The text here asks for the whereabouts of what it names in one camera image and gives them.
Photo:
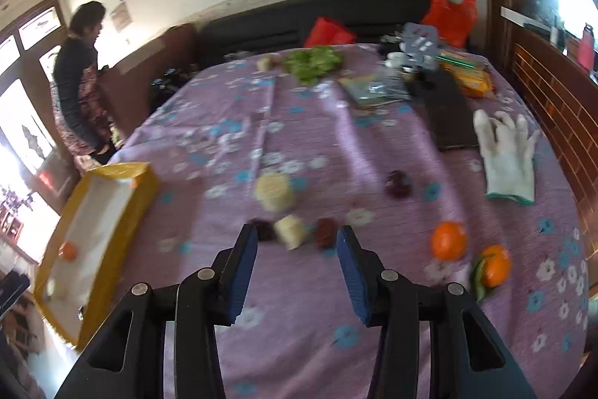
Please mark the yellow cardboard tray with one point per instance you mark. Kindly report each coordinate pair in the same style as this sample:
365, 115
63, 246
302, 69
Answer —
140, 188

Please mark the yellow snack packet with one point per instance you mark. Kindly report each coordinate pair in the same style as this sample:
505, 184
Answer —
469, 76

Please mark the black flat case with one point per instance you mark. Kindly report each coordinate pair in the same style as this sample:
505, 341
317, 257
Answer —
446, 114

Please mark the orange tangerine with leaf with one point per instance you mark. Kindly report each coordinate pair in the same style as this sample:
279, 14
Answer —
496, 266

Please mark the black sofa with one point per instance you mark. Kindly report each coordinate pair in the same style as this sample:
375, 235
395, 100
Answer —
280, 20

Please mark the white work glove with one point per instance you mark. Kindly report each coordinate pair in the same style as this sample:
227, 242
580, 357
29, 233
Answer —
507, 156

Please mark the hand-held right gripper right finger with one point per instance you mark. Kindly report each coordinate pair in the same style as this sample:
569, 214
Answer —
352, 273

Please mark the orange plastic bag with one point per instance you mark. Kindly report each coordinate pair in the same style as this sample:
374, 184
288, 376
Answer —
451, 18

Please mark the green lettuce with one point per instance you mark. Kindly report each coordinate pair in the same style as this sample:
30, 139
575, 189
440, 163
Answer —
314, 62

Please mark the dark red plum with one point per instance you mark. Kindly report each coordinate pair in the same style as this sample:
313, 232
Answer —
398, 184
262, 229

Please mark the red bag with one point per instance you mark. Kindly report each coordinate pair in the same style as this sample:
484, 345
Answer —
329, 33

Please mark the wooden glass door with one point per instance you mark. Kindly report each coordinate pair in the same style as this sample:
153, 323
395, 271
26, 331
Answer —
44, 22

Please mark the purple floral tablecloth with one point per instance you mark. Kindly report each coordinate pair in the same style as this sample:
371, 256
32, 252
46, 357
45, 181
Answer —
327, 137

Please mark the wooden cabinet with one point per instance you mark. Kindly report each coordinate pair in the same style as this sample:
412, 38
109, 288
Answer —
556, 100

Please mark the clear plastic bag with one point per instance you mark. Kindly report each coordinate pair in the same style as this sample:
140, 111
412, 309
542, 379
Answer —
373, 90

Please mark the grey slotted spatula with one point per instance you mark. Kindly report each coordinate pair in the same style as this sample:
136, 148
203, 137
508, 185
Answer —
420, 43

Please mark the red bottle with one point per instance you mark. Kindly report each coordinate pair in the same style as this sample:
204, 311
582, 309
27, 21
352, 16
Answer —
586, 46

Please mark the white cup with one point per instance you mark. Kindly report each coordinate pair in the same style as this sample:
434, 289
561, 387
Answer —
397, 60

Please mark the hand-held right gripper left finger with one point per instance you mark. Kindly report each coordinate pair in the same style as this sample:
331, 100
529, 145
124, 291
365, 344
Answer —
245, 268

